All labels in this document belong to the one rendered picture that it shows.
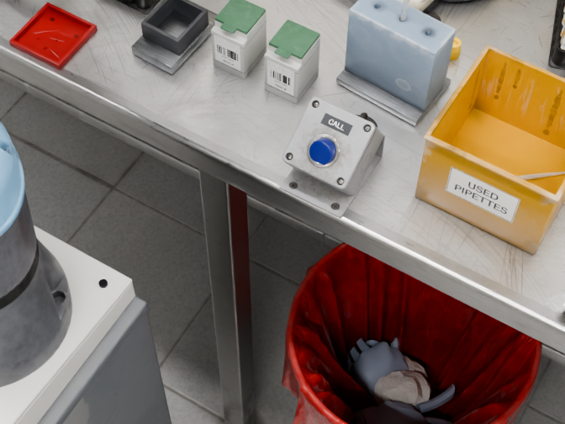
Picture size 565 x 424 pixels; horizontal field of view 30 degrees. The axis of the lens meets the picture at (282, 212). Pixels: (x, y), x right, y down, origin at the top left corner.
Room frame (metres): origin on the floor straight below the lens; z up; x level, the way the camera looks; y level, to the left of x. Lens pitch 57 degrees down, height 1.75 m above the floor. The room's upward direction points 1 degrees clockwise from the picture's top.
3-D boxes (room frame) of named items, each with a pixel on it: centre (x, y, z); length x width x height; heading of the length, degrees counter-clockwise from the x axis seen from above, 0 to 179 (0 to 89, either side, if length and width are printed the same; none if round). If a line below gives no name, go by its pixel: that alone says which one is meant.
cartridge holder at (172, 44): (0.79, 0.12, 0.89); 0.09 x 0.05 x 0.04; 147
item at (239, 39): (0.76, 0.05, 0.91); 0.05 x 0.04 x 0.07; 150
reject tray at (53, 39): (0.79, 0.25, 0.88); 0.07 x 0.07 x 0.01; 60
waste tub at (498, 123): (0.61, -0.22, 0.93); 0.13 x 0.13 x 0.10; 59
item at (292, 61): (0.73, -0.01, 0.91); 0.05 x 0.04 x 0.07; 150
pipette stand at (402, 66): (0.73, -0.12, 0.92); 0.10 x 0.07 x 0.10; 55
